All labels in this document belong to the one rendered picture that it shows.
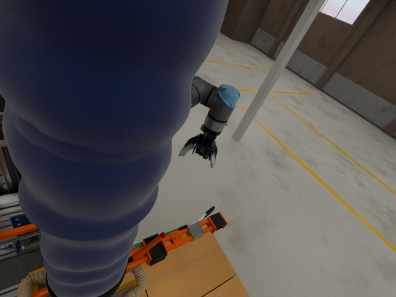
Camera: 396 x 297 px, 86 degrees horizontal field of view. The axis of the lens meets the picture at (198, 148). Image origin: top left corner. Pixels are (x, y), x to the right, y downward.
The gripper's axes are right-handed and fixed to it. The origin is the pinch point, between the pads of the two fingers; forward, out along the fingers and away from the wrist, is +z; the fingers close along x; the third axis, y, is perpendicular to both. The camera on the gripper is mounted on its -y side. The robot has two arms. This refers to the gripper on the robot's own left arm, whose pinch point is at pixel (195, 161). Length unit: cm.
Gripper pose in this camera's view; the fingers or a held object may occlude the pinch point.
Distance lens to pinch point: 90.4
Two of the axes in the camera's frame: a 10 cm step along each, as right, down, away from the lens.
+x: 9.3, 3.4, 1.1
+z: -3.4, 7.3, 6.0
